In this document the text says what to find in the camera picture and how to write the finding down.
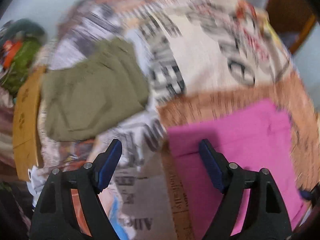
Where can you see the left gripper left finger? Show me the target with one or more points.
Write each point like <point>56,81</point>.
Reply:
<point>69,206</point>

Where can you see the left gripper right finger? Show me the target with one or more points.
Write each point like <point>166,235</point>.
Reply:
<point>251,207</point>

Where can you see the pink pants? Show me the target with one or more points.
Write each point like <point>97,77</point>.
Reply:
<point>254,138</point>

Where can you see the wooden lap desk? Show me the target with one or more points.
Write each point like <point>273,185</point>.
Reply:
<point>25,140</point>

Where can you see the olive green folded pants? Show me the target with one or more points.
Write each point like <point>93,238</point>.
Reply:
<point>95,94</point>

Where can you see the green patterned bag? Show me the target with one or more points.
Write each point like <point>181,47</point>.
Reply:
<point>19,69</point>

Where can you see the orange box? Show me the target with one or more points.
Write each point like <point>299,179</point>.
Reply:
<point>10,50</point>

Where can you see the newspaper print bed blanket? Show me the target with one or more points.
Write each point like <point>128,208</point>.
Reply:
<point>203,59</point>

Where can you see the brown wooden door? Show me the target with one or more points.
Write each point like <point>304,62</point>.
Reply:
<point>292,20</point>

